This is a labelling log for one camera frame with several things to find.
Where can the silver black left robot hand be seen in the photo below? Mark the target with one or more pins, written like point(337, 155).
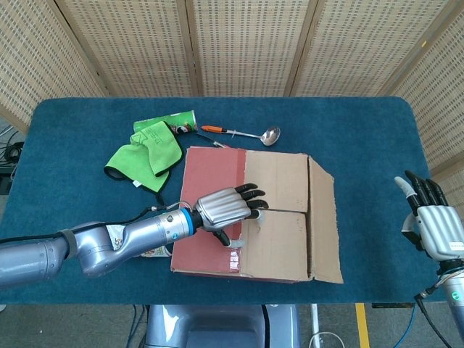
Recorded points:
point(223, 208)

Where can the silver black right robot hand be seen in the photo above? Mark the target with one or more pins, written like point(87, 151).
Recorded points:
point(438, 228)

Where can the red cardboard shipping box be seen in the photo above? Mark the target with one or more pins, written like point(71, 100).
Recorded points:
point(279, 246)

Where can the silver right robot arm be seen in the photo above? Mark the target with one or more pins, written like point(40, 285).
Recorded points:
point(455, 297)

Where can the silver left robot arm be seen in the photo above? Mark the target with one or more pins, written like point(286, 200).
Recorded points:
point(94, 250)

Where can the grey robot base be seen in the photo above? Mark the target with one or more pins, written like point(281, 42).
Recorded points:
point(217, 326)

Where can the green microfiber cloth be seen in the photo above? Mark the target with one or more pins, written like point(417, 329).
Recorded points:
point(145, 159)

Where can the green chips can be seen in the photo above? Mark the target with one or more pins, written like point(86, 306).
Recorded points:
point(181, 121)

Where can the white pole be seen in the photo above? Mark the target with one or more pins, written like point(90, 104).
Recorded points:
point(315, 319)

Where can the woven bamboo folding screen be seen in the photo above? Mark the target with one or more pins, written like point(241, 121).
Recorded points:
point(246, 43)

